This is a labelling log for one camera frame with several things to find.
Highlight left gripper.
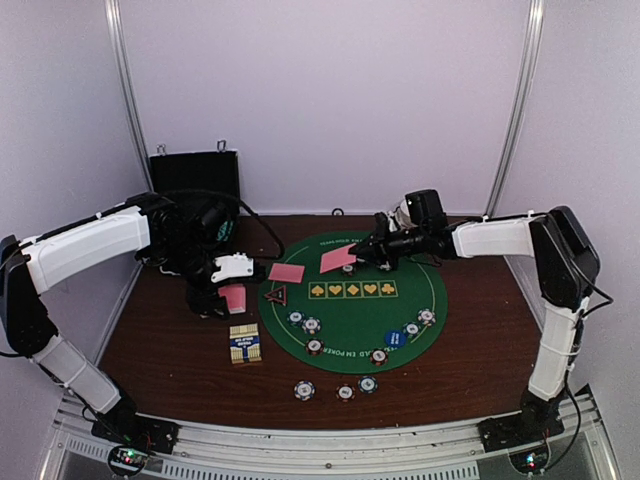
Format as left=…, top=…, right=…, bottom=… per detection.
left=159, top=234, right=230, bottom=320

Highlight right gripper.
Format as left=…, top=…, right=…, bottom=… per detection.
left=350, top=218, right=429, bottom=270

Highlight red-backed card deck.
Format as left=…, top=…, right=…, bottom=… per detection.
left=219, top=284, right=247, bottom=315

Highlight dealt red card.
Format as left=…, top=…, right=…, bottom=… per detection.
left=268, top=263, right=305, bottom=284
left=319, top=246, right=357, bottom=274

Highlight triangular all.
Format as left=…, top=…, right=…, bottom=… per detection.
left=264, top=285, right=288, bottom=306

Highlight ten chips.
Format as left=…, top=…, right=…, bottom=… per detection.
left=417, top=309, right=436, bottom=328
left=301, top=317, right=322, bottom=335

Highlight fifty chips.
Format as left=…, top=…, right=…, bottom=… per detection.
left=402, top=322, right=422, bottom=339
left=286, top=310, right=307, bottom=327

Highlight blue small blind button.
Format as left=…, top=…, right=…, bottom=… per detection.
left=384, top=330, right=407, bottom=349

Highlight blue peach ten chip stack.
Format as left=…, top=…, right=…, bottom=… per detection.
left=293, top=380, right=316, bottom=401

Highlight blue green fifty chip stack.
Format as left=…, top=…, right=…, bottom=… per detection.
left=357, top=376, right=378, bottom=394

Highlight brown hundred chip stack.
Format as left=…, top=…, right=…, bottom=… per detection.
left=335, top=384, right=355, bottom=402

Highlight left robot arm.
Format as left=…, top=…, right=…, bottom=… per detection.
left=1, top=191, right=254, bottom=444

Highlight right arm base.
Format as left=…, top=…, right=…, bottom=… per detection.
left=477, top=413, right=565, bottom=453

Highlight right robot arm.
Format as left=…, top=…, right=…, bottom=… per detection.
left=349, top=201, right=601, bottom=442

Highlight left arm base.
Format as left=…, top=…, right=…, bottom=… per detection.
left=91, top=416, right=180, bottom=454

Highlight upper white bowl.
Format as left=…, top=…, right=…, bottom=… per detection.
left=394, top=200, right=409, bottom=216

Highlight gold blue card box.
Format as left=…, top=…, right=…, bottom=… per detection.
left=229, top=323, right=262, bottom=365

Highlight teal chips in case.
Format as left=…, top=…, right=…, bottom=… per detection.
left=216, top=220, right=236, bottom=242

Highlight round green poker mat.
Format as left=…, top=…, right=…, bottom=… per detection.
left=258, top=231, right=448, bottom=375

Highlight black poker case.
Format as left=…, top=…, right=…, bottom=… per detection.
left=149, top=150, right=240, bottom=197

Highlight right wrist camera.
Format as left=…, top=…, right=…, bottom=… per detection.
left=405, top=189, right=447, bottom=230

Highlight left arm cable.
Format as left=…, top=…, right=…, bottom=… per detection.
left=159, top=188, right=289, bottom=261

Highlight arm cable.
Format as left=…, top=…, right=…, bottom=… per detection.
left=569, top=259, right=615, bottom=441
left=159, top=188, right=289, bottom=261

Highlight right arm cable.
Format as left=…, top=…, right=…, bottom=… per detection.
left=569, top=259, right=615, bottom=441

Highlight right aluminium post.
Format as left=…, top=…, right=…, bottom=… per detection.
left=485, top=0, right=546, bottom=217

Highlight aluminium post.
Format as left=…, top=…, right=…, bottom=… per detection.
left=104, top=0, right=148, bottom=168
left=485, top=0, right=546, bottom=217

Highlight left aluminium post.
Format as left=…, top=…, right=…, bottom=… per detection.
left=104, top=0, right=148, bottom=168

